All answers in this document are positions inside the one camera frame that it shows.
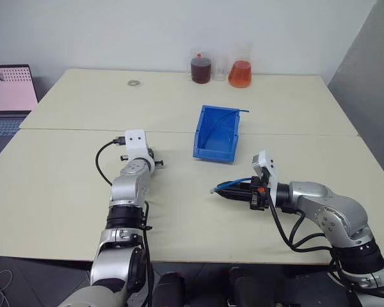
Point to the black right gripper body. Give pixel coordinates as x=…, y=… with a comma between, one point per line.
x=258, y=195

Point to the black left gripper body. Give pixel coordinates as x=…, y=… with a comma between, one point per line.
x=152, y=155

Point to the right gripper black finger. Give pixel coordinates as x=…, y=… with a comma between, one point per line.
x=235, y=189
x=233, y=197

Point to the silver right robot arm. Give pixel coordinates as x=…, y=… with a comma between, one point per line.
x=323, y=208

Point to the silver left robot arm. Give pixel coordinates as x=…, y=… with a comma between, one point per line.
x=128, y=188

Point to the blue plastic bin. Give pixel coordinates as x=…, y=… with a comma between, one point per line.
x=208, y=152

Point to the clear tape roll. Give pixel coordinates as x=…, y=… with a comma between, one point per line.
x=134, y=83

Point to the beaker with dark brown liquid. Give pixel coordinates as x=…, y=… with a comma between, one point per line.
x=201, y=71

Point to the small empty glass beaker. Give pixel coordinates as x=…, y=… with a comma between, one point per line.
x=220, y=73

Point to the dark rounded shape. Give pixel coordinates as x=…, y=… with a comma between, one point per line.
x=168, y=289

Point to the flask with orange liquid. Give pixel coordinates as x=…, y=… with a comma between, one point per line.
x=240, y=74

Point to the open laptop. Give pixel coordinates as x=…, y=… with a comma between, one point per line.
x=9, y=96

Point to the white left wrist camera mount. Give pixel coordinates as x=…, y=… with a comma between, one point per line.
x=135, y=144

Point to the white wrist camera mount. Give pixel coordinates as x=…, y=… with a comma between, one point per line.
x=266, y=166
x=135, y=144

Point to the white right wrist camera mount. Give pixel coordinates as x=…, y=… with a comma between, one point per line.
x=266, y=166

